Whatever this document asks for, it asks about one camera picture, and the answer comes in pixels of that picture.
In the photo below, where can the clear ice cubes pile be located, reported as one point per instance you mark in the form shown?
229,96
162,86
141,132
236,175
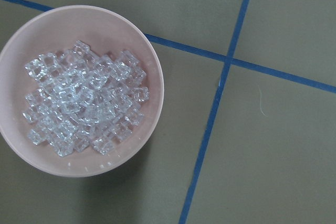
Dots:
84,100

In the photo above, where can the pink bowl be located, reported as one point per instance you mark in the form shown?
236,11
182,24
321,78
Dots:
57,30

